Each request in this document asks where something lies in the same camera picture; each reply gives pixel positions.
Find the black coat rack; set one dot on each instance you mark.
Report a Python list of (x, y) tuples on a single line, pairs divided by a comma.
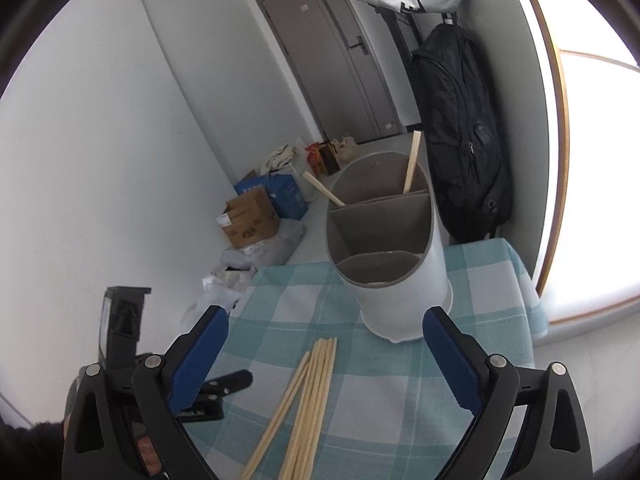
[(400, 25)]

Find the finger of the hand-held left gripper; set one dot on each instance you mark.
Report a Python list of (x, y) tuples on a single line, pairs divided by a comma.
[(230, 381)]

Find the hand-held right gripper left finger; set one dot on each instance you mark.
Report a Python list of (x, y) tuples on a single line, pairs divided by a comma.
[(197, 360)]

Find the orange snack bag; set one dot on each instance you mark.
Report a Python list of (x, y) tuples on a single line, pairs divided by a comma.
[(314, 157)]

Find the grey white plastic bag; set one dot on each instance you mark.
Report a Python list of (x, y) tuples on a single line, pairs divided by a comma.
[(280, 245)]

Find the single bamboo chopstick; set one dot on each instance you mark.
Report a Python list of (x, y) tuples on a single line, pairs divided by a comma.
[(322, 189), (412, 160)]

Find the crumpled white plastic bag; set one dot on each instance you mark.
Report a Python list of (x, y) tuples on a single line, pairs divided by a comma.
[(225, 280)]

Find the blue cardboard box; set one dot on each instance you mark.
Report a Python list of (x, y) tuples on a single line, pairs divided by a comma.
[(287, 192)]

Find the teal checked tablecloth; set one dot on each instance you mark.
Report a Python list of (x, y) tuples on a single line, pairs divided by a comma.
[(380, 410)]

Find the pile of wooden chopsticks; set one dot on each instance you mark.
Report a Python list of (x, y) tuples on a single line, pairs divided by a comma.
[(320, 385)]

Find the brown cardboard box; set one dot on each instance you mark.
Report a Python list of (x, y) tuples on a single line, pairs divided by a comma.
[(250, 220)]

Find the white divided utensil holder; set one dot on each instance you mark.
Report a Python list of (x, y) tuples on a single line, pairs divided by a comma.
[(400, 300)]

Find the grey door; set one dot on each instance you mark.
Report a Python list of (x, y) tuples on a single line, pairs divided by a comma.
[(320, 60)]

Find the black backpack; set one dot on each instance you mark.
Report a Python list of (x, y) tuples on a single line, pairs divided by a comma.
[(460, 135)]

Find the beige bag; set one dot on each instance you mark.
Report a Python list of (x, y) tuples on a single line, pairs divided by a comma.
[(346, 147)]

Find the window with wooden frame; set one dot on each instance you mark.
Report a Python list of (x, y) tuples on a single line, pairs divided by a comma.
[(600, 160)]

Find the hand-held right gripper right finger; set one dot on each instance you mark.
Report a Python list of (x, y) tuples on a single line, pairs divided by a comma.
[(450, 360)]

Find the dark brown paper bag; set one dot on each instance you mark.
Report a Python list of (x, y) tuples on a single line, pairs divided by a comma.
[(330, 157)]

